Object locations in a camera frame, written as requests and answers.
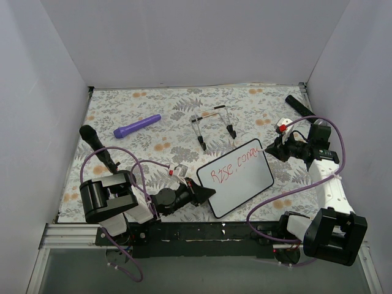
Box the purple flashlight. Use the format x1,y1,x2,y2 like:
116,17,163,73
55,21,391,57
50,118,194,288
113,115,161,139

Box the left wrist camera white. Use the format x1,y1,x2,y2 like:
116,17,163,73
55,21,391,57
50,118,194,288
168,164,188,178

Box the floral patterned table mat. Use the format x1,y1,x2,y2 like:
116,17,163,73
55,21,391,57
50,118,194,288
56,83,319,224

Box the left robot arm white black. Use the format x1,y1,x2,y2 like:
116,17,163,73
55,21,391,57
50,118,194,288
79,172,216,245

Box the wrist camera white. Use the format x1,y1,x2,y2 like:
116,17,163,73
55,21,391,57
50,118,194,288
274,118,293,135
168,164,188,178

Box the black microphone silver head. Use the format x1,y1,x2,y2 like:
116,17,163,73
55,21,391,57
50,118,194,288
285,95,315,117

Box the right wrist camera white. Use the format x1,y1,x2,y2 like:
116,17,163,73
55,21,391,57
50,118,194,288
274,118,293,135

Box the black base frame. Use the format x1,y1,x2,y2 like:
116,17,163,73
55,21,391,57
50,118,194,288
113,222,274,258

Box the small whiteboard black frame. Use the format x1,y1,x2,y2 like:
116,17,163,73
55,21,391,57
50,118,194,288
196,138,274,219

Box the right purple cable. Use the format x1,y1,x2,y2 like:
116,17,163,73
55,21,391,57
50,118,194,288
246,115,347,267

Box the wire whiteboard stand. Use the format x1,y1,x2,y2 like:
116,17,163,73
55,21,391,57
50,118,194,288
189,105,237,151

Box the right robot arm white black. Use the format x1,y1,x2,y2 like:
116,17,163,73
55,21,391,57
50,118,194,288
266,118,368,266

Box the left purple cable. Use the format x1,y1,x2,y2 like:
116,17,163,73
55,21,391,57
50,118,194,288
79,146,178,282

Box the purple cable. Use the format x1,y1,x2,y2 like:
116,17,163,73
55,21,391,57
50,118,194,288
246,115,347,267
79,146,178,282

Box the black microphone on stand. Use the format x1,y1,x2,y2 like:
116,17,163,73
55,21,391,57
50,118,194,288
79,125,129,174

